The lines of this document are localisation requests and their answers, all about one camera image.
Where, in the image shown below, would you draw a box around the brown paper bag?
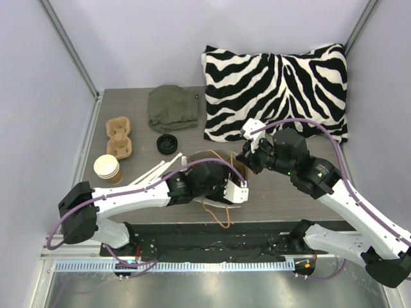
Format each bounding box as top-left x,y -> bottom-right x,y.
181,150 -> 247,229

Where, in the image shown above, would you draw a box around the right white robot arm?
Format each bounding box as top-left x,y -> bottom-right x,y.
237,128 -> 410,288

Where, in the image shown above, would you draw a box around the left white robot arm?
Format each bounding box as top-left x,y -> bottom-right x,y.
57,158 -> 234,256

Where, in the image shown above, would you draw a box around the zebra print pillow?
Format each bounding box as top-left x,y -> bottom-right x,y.
201,44 -> 348,144

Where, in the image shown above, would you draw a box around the black plastic cup lid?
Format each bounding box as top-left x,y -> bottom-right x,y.
156,134 -> 178,155

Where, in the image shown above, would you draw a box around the olive green folded cloth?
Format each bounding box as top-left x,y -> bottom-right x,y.
148,85 -> 199,134

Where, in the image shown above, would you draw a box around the white paper straw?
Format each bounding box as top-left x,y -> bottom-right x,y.
129,160 -> 165,185
138,153 -> 182,184

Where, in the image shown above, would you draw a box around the stacked brown paper cups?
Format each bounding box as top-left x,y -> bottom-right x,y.
93,154 -> 123,184

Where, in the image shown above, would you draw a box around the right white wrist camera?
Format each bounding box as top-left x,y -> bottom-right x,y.
240,119 -> 265,153

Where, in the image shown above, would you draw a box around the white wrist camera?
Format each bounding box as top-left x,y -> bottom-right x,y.
223,180 -> 249,204
240,119 -> 265,153

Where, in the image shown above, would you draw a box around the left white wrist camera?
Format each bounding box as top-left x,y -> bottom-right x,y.
223,180 -> 249,204

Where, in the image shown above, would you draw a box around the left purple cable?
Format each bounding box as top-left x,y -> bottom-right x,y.
46,158 -> 248,295

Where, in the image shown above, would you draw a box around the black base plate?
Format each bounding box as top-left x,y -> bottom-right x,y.
113,222 -> 315,263

